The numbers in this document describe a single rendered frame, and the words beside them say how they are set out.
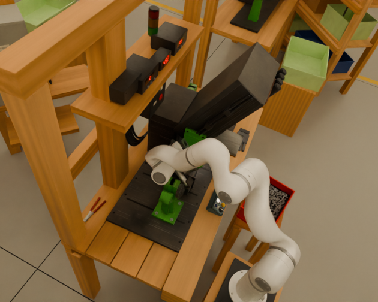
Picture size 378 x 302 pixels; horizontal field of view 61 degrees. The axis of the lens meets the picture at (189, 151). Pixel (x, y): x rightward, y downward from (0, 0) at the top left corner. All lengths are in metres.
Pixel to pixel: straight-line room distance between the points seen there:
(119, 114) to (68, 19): 0.42
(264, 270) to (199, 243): 0.53
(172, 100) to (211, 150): 0.77
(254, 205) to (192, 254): 0.60
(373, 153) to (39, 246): 3.45
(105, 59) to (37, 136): 0.39
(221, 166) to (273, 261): 0.43
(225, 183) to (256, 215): 0.19
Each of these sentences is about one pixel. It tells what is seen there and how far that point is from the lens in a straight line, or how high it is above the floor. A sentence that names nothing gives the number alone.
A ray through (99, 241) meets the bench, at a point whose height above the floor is 0.88.
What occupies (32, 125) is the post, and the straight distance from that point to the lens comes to 1.03.
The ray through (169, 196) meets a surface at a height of 1.14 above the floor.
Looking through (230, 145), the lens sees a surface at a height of 1.13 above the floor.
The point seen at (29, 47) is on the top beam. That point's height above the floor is 1.94.
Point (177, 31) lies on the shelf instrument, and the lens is 1.72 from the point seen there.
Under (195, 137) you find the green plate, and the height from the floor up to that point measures 1.24.
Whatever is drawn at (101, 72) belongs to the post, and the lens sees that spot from 1.30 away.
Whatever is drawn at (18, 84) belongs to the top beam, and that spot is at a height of 1.90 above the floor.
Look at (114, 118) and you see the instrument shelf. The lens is 1.31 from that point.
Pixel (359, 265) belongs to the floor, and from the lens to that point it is 3.18.
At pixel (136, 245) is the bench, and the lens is 1.73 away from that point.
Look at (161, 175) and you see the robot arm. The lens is 1.43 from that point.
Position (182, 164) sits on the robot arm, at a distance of 1.29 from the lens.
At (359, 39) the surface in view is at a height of 0.73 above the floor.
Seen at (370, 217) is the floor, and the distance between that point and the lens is 3.51.
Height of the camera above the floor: 2.46
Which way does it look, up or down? 49 degrees down
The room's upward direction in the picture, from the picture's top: 11 degrees clockwise
